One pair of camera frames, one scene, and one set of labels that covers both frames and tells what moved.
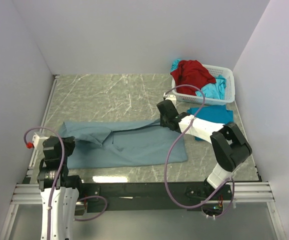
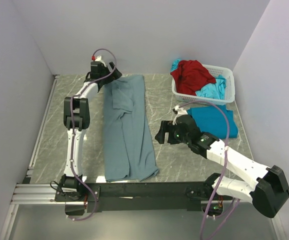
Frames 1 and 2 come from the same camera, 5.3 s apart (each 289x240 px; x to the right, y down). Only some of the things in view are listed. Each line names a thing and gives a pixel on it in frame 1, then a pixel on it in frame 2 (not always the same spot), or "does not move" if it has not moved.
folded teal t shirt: [217, 114] does not move
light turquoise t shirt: [215, 90] does not move
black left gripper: [68, 142] -> [110, 75]
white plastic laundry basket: [213, 71] does not move
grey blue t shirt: [107, 144] -> [128, 153]
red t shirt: [191, 72] does not move
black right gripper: [163, 121] -> [169, 132]
